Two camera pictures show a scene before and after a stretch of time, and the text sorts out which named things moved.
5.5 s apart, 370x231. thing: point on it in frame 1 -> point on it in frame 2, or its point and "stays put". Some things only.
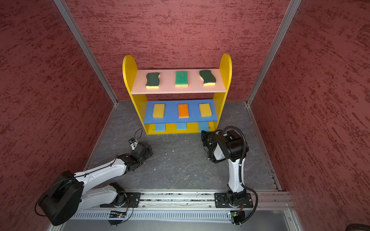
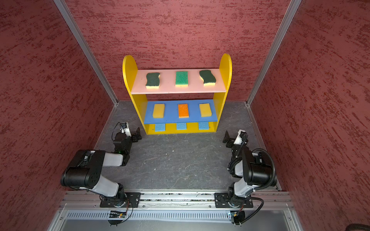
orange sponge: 183,110 stays put
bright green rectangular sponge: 181,79 stays put
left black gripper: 149,154 -> 134,136
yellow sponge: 158,110 stays put
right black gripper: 204,135 -> 227,138
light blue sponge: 204,126 stays put
